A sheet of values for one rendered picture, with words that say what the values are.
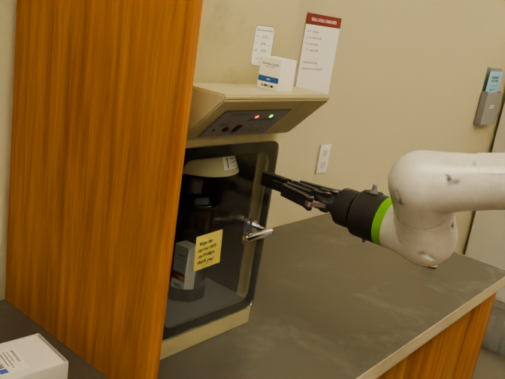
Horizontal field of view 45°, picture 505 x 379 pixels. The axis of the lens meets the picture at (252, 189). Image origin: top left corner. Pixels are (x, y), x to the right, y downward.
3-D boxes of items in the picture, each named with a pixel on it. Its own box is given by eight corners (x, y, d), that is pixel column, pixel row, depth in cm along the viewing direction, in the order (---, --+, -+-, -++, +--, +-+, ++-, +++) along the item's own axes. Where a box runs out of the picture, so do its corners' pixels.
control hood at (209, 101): (170, 137, 109) (176, 82, 106) (279, 130, 134) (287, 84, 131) (216, 153, 102) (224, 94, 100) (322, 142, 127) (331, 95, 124)
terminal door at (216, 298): (151, 344, 121) (173, 148, 110) (250, 304, 144) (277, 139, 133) (153, 346, 121) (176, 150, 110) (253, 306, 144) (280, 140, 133)
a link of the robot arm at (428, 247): (441, 288, 107) (469, 245, 112) (438, 240, 99) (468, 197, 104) (372, 259, 115) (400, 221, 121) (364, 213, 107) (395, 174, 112)
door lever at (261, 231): (228, 237, 129) (229, 225, 128) (256, 229, 136) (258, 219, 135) (246, 246, 126) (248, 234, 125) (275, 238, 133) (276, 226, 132)
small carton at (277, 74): (256, 86, 118) (261, 55, 117) (271, 86, 122) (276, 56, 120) (276, 91, 115) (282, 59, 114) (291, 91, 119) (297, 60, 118)
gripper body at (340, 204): (372, 190, 120) (333, 177, 126) (349, 195, 114) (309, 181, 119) (364, 225, 122) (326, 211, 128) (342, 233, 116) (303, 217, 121)
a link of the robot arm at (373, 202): (366, 252, 112) (389, 243, 119) (379, 192, 109) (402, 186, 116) (338, 241, 116) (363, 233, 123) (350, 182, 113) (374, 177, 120)
